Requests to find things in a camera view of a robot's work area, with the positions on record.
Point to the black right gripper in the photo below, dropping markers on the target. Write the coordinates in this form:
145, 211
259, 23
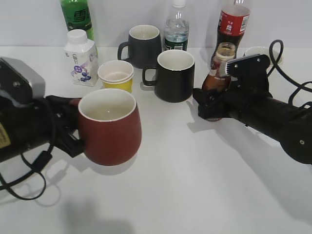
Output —
252, 107

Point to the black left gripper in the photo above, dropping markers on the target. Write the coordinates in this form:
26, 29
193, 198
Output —
26, 128

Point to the brown coffee drink bottle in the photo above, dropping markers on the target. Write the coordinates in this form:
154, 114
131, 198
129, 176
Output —
225, 52

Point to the red ceramic mug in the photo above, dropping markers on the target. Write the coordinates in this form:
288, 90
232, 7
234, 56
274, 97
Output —
110, 126

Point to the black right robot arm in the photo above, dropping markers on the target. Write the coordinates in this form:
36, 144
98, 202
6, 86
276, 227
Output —
291, 126

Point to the yellow paper cup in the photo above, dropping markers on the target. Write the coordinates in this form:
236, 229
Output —
117, 74

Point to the black ceramic mug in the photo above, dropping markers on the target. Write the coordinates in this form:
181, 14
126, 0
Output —
175, 74

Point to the white ceramic mug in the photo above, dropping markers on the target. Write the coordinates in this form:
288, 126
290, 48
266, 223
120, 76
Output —
263, 50

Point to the white yogurt carton bottle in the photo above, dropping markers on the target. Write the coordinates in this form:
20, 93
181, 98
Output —
81, 58

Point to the clear water bottle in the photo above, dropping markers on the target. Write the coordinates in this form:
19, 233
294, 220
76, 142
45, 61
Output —
176, 31

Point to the dark grey ceramic mug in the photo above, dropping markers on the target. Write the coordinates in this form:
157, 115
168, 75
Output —
144, 46

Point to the cola bottle red label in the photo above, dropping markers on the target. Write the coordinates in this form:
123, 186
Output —
233, 19

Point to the green soda bottle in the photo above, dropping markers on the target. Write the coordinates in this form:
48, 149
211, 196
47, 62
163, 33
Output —
77, 16

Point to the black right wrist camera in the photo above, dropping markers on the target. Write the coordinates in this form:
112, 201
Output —
250, 71

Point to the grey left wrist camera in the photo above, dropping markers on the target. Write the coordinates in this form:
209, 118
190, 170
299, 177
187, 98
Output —
19, 83

